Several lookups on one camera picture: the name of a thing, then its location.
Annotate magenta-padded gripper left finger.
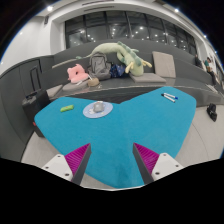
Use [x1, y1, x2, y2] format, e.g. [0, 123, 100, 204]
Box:
[41, 143, 92, 186]

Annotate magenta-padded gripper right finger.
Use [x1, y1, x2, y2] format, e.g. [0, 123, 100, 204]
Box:
[132, 143, 184, 185]

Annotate round light blue mouse pad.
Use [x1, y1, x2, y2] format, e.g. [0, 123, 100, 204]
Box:
[82, 101, 114, 119]

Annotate white marker with black cap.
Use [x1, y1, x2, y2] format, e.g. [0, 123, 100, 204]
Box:
[161, 93, 176, 104]

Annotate white marker with blue cap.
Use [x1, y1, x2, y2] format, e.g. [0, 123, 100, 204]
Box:
[164, 92, 179, 101]

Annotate black suitcase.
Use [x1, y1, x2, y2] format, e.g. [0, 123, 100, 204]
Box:
[21, 65, 52, 138]

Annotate flat grey seat cushion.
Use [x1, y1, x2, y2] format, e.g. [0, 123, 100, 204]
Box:
[62, 79, 91, 92]
[45, 84, 64, 99]
[129, 72, 167, 84]

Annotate small tan woven bowl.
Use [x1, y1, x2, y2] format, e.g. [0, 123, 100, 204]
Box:
[87, 77, 100, 88]

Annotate black bag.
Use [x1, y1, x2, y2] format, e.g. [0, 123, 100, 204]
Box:
[206, 103, 218, 122]

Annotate pink plush cushion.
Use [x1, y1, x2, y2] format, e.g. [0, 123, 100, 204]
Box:
[66, 63, 90, 84]

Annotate dark blue patterned bag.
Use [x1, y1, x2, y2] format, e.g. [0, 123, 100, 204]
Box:
[109, 63, 127, 79]

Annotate grey backpack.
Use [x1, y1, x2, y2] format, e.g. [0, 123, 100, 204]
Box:
[87, 51, 112, 81]

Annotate large square grey cushion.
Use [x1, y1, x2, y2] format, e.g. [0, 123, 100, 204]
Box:
[151, 50, 177, 79]

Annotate green dragon plush toy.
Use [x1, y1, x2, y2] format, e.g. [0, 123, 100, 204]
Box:
[75, 41, 153, 78]

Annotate person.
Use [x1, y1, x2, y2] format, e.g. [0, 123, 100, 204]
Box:
[194, 54, 204, 69]
[203, 56, 217, 86]

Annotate ceiling spot lights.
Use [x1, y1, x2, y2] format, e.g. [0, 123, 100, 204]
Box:
[46, 4, 208, 40]

